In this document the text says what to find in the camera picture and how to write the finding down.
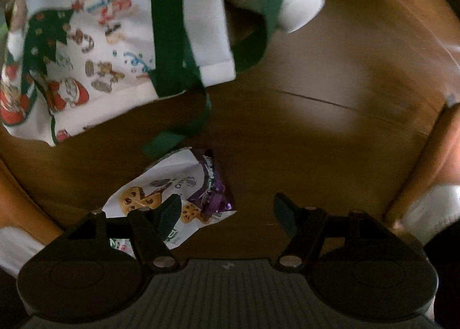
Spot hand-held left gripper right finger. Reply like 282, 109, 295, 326
273, 193, 390, 274

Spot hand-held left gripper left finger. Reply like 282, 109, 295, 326
66, 193, 182, 273

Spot white cookie wrapper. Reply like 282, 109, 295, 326
102, 147, 238, 254

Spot purple foil wrapper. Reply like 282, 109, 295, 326
187, 149, 236, 222

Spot person's right leg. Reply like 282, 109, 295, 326
383, 99, 460, 243

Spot person's leg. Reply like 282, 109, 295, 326
0, 160, 63, 277
383, 99, 460, 243

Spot person's left leg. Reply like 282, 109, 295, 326
0, 160, 63, 277

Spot printed tote bag green handles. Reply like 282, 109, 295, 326
0, 0, 284, 161

